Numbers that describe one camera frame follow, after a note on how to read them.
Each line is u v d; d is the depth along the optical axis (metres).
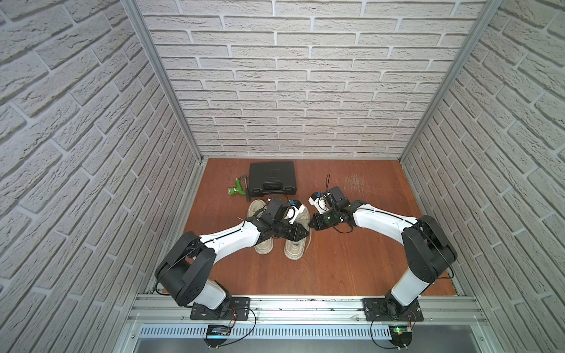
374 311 0.74
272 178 1.07
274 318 0.73
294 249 0.81
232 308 0.72
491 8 0.69
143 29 0.74
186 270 0.43
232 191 1.03
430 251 0.46
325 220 0.78
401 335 0.70
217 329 0.70
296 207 0.77
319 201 0.80
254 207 0.95
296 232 0.73
